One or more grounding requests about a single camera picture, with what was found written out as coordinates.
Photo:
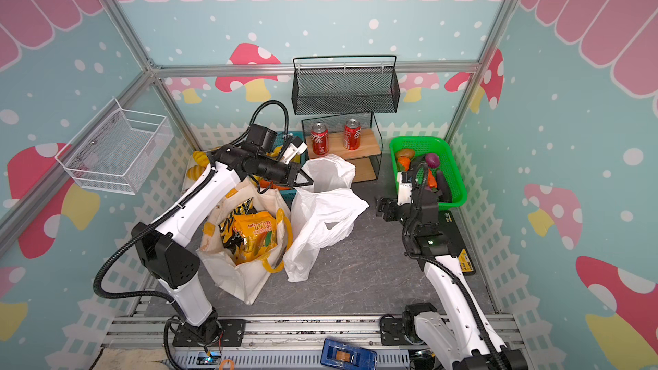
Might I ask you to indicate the black flat box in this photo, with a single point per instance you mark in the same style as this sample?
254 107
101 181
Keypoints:
455 242

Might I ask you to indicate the dark eggplant toy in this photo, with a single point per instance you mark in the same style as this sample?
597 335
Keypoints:
445 192

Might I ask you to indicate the cream canvas tote bag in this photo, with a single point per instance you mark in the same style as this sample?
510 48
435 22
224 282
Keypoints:
245 281

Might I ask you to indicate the purple onion toy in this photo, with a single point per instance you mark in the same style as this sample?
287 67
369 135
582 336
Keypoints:
432 160

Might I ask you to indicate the orange yellow snack bag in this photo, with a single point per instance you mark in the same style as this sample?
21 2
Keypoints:
266 229

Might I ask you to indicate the black wire wooden shelf rack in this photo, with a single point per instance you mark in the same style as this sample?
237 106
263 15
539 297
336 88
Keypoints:
367 158

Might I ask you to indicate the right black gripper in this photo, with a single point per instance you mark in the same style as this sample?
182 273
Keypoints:
390 208

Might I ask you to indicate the right red soda can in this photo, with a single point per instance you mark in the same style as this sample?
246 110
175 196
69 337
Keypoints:
352 134

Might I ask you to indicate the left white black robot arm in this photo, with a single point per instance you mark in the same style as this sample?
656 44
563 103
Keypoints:
162 244

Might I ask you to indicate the red soda can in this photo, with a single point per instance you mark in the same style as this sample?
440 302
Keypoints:
352 134
319 136

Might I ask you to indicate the orange fruit toy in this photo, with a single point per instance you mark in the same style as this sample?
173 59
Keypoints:
267 184

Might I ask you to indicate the white plastic grocery bag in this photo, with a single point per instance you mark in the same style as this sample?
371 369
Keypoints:
323 212

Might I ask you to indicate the left red soda can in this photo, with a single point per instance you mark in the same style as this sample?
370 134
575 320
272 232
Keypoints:
319 136

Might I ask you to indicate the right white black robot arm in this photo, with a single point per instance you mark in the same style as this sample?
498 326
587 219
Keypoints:
465 339

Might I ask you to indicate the blue device on rail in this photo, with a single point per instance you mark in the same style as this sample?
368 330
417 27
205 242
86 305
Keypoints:
338 355

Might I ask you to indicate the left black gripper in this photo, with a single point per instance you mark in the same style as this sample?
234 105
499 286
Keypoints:
291 176

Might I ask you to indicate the black yellow snack bag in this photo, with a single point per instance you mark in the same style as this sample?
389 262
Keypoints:
237 236

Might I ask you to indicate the white wire wall basket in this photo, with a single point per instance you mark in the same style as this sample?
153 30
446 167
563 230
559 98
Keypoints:
117 150

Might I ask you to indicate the black wire wall basket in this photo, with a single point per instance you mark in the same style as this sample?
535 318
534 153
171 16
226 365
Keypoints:
345 84

